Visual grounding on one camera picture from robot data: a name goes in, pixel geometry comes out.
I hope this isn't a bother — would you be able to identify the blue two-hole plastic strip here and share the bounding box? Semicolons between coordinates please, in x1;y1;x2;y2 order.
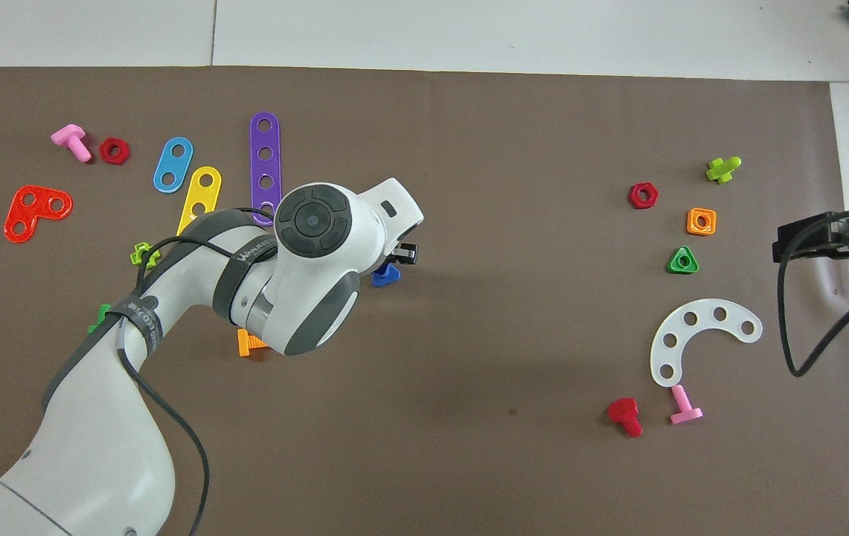
153;137;194;194

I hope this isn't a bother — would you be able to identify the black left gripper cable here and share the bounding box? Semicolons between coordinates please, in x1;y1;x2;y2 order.
118;207;280;536

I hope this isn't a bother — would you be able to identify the lime green cross screw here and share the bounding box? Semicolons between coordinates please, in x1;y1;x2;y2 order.
705;156;743;185

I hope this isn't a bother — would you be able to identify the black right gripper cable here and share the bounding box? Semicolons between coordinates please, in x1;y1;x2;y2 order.
776;207;849;377

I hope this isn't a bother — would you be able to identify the green triangular plastic nut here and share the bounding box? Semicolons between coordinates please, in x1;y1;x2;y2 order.
667;246;700;275

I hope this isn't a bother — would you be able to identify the pink plastic screw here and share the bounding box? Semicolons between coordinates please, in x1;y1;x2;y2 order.
669;383;704;426
51;124;93;163

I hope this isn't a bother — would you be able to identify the red plastic screw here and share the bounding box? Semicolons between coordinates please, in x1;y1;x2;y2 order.
607;398;644;438

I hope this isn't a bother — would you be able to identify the brown paper table mat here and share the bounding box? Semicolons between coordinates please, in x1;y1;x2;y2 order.
0;66;849;536

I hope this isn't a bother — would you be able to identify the white curved five-hole plate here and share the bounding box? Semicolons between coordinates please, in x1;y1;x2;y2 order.
650;299;763;389

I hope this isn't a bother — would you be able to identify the orange angled three-hole plate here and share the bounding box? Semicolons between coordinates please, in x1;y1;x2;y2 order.
4;185;73;243

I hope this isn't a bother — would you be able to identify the yellow three-hole plastic strip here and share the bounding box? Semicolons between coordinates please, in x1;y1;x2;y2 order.
177;166;222;237

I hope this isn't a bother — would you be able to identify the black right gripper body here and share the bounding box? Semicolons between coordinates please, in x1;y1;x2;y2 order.
772;208;849;267

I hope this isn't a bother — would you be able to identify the orange plastic screw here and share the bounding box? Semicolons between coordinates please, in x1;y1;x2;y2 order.
237;329;270;358

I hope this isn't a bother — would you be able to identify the purple four-hole plastic strip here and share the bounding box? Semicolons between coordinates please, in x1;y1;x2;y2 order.
249;112;283;226

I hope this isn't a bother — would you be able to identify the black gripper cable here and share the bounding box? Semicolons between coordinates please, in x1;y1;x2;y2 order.
776;207;849;377
118;207;280;536

